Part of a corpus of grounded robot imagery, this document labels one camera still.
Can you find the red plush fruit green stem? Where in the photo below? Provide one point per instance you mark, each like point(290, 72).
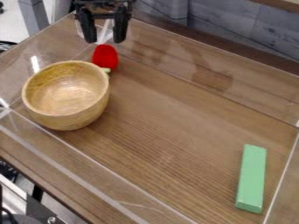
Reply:
point(104, 57)

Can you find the black device bottom left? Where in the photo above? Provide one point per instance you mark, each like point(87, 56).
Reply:
point(28, 212)

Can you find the wooden bowl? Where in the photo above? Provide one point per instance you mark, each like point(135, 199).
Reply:
point(65, 95)

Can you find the green rectangular block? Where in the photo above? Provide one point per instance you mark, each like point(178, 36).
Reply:
point(251, 179)

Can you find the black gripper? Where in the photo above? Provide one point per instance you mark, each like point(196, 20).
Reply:
point(103, 9)

